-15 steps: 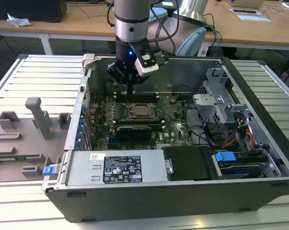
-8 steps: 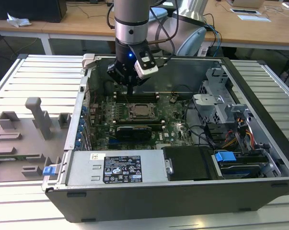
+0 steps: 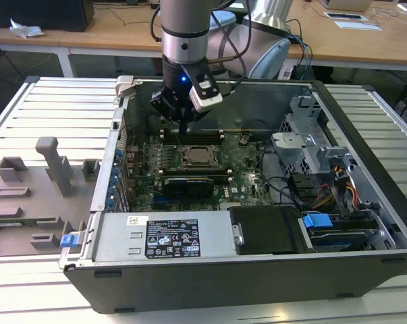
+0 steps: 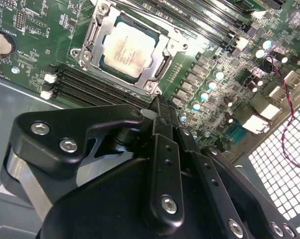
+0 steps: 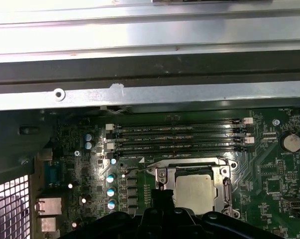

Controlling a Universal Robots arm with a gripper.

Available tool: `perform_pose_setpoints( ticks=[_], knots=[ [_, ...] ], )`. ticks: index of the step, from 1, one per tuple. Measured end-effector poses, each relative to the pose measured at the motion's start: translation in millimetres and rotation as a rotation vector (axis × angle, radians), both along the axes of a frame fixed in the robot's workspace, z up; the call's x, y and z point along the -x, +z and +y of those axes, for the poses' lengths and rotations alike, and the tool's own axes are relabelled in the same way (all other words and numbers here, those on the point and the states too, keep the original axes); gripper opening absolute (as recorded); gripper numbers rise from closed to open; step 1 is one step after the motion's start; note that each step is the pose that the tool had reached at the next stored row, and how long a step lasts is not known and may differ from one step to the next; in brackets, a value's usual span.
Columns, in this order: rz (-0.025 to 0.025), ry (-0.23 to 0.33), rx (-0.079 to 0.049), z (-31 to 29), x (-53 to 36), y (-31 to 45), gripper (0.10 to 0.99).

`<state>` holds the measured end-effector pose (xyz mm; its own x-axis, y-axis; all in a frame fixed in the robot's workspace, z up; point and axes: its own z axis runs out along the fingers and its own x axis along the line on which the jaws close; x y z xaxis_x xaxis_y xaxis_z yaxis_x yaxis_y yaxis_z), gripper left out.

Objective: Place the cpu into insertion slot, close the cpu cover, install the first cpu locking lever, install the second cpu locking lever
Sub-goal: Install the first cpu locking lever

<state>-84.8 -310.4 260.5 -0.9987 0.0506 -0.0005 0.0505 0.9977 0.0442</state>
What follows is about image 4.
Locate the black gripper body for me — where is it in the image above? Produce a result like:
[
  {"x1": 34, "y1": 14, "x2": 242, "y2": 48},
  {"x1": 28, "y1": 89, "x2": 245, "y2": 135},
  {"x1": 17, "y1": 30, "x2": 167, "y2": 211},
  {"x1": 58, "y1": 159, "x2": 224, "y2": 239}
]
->
[{"x1": 36, "y1": 156, "x2": 224, "y2": 239}]

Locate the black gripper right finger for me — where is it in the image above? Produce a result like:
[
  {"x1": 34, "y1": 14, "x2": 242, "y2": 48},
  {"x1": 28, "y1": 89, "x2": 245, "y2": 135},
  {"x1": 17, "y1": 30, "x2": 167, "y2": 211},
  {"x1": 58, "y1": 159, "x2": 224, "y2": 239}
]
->
[{"x1": 162, "y1": 98, "x2": 300, "y2": 239}]

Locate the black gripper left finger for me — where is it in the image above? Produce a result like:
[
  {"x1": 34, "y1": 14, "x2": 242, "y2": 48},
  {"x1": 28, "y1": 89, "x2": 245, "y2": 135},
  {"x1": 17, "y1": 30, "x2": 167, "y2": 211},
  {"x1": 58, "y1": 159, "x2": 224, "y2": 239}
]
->
[{"x1": 0, "y1": 96, "x2": 186, "y2": 231}]

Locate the silver CPU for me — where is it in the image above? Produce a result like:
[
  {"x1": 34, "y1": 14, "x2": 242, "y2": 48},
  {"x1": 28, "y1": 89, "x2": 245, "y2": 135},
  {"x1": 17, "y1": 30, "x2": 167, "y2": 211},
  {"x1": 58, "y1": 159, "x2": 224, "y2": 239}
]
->
[{"x1": 99, "y1": 12, "x2": 165, "y2": 85}]

